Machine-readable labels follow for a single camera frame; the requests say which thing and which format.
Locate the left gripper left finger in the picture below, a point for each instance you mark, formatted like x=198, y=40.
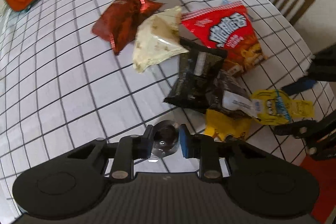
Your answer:
x=129, y=149

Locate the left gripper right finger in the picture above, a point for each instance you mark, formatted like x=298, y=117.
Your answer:
x=203, y=148

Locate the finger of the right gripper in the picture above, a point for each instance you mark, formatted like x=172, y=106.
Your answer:
x=299, y=86
x=319, y=137

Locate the round black jelly cup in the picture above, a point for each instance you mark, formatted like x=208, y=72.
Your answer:
x=166, y=138

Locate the yellow spongebob packet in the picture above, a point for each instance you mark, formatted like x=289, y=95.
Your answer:
x=274, y=107

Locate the black snack packet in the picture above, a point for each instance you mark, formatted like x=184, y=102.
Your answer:
x=197, y=70

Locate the red chips bag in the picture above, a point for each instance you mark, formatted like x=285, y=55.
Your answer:
x=227, y=27

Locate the cream snack packet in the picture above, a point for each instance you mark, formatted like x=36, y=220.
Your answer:
x=157, y=39

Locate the dark red snack packet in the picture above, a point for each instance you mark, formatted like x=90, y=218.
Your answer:
x=119, y=22

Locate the yellow snack packet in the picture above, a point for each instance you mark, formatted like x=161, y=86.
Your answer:
x=220, y=126

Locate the dark brown snack packet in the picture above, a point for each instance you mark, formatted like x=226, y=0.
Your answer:
x=226, y=96

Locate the light blue snack packet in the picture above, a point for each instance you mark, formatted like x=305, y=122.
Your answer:
x=225, y=2

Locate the white red cardboard box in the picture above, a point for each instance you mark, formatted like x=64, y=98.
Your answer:
x=324, y=172

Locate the white grid tablecloth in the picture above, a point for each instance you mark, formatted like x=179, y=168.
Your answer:
x=62, y=87

